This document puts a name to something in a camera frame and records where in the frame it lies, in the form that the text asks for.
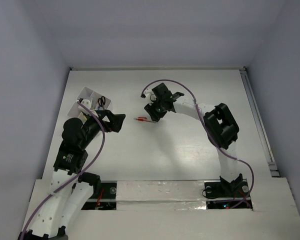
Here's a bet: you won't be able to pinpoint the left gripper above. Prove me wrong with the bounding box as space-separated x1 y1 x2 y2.
79 108 125 148

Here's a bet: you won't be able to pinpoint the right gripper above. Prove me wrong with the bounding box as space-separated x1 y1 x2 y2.
144 96 167 123

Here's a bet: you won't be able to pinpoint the red gel pen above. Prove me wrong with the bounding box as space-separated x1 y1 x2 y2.
134 118 156 123

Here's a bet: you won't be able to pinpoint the black handled scissors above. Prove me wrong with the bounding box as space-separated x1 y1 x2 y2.
97 95 107 108

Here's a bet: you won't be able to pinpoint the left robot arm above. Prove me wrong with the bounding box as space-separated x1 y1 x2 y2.
18 110 126 240

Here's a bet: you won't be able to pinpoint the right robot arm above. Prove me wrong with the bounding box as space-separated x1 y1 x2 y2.
141 82 243 196

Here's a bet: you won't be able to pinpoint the white compartment organizer box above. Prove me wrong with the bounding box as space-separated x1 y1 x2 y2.
67 87 113 122

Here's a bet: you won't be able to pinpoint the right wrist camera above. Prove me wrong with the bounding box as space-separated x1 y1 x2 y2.
140 90 153 99

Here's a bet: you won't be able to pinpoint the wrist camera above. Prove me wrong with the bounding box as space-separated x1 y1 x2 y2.
140 90 153 99
77 96 97 111

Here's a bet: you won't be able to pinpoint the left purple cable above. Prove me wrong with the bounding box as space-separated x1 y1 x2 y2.
19 102 106 240

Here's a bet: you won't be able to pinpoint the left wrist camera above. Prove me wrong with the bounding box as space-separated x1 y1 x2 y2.
77 96 97 111

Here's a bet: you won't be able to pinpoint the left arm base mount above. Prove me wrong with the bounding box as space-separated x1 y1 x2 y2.
78 172 117 211

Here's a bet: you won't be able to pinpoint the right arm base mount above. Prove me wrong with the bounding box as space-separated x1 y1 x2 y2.
201 173 253 210

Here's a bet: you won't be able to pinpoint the aluminium side rail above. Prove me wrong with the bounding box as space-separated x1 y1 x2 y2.
239 67 281 178

